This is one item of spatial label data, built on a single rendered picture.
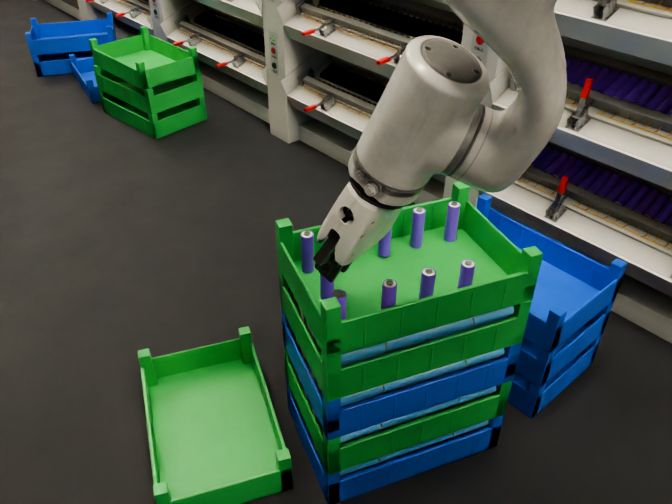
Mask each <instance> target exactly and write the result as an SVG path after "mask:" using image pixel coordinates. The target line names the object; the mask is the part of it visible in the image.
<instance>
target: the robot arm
mask: <svg viewBox="0 0 672 504"><path fill-rule="evenodd" d="M556 1H557V0H446V2H447V3H448V5H449V7H450V8H451V9H452V11H453V12H454V13H455V14H456V15H457V16H458V17H459V18H460V19H461V20H462V22H463V23H465V24H466V25H467V26H468V27H469V28H470V29H471V30H472V31H473V32H474V33H476V34H477V35H478V36H479V37H480V38H481V39H482V40H483V41H484V42H485V43H486V44H487V45H488V46H489V47H490V48H491V49H492V50H493V51H494V52H495V53H496V54H497V55H498V56H499V58H500V59H501V60H502V61H503V62H504V64H505V65H506V66H507V68H508V69H509V71H510V72H511V74H512V76H513V78H514V80H515V82H516V85H517V88H518V95H517V97H516V98H515V100H514V101H513V103H512V104H511V105H510V106H509V107H508V108H507V109H505V110H502V111H496V110H493V109H491V108H489V107H487V106H484V105H482V104H480V103H481V101H482V100H483V98H484V97H485V95H486V94H487V92H488V90H489V86H490V79H489V75H488V72H487V70H486V68H485V66H484V65H483V63H482V62H481V61H480V60H479V59H478V58H477V57H476V56H475V55H474V54H473V53H472V52H471V51H469V50H468V49H467V48H465V47H464V46H462V45H460V44H458V43H457V42H454V41H452V40H450V39H447V38H444V37H440V36H434V35H424V36H419V37H416V38H414V39H413V40H411V41H410V42H409V43H408V45H407V46H406V48H405V50H404V52H403V54H402V56H401V58H400V60H399V62H398V64H397V66H396V68H395V70H394V72H393V74H392V76H391V78H390V80H389V82H388V84H387V86H386V88H385V90H384V92H383V94H382V96H381V98H380V100H379V102H378V104H377V106H376V108H375V110H374V112H373V114H372V116H371V118H370V120H369V121H368V123H367V125H366V127H365V129H364V131H363V133H362V135H361V137H360V139H359V141H358V143H357V145H356V147H354V149H353V151H352V155H351V157H350V159H349V162H348V170H349V182H348V184H347V185H346V187H345V188H344V190H343V191H342V193H341V194H340V196H339V197H338V199H337V200H336V202H335V204H334V205H333V207H332V208H331V210H330V212H329V213H328V215H327V217H326V219H325V220H324V222H323V224H322V226H321V228H320V230H319V232H318V235H317V243H322V242H323V241H325V240H326V239H327V238H328V239H327V240H326V241H325V243H324V244H323V245H322V247H321V248H320V249H319V251H318V252H317V253H316V255H315V256H314V257H313V260H314V261H315V262H316V264H315V268H316V269H317V270H318V271H319V273H320V274H321V275H322V276H324V277H325V278H326V279H327V280H328V281H329V282H331V283H332V282H333V281H335V279H336V277H337V276H338V274H339V272H340V271H341V272H346V271H347V270H348V269H349V267H350V265H351V264H352V262H353V261H354V260H355V259H357V258H358V257H359V256H361V255H362V254H363V253H364V252H366V251H367V250H368V249H370V248H371V247H372V246H373V245H375V244H376V243H377V242H378V241H380V240H381V239H382V238H383V237H384V236H385V235H386V234H387V233H388V232H389V231H390V229H391V227H392V226H393V224H394V222H395V221H396V219H397V217H398V215H399V214H400V212H401V210H402V208H403V207H404V206H406V205H408V204H410V203H412V202H413V201H414V200H416V198H417V197H418V196H419V194H420V193H421V191H422V190H423V188H424V187H425V185H426V184H427V182H428V181H429V179H430V178H431V176H432V175H433V174H443V175H446V176H449V177H451V178H453V179H455V180H457V181H459V182H461V183H464V184H466V185H468V186H470V187H473V188H475V189H478V190H481V191H484V192H490V193H495V192H500V191H503V190H505V189H506V188H508V187H509V186H511V185H512V184H513V183H514V182H515V181H516V180H517V179H518V178H519V177H520V176H521V175H522V174H523V173H524V172H525V170H526V169H527V168H528V167H529V166H530V165H531V163H532V162H533V161H534V160H535V159H536V157H537V156H538V155H539V154H540V153H541V151H542V150H543V149H544V147H545V146H546V145H547V143H548V142H549V140H550V139H551V137H552V136H553V134H554V132H555V131H556V129H557V127H558V125H559V123H560V120H561V117H562V114H563V111H564V106H565V101H566V91H567V68H566V59H565V52H564V48H563V43H562V39H561V36H560V33H559V29H558V26H557V22H556V19H555V16H554V7H555V4H556Z"/></svg>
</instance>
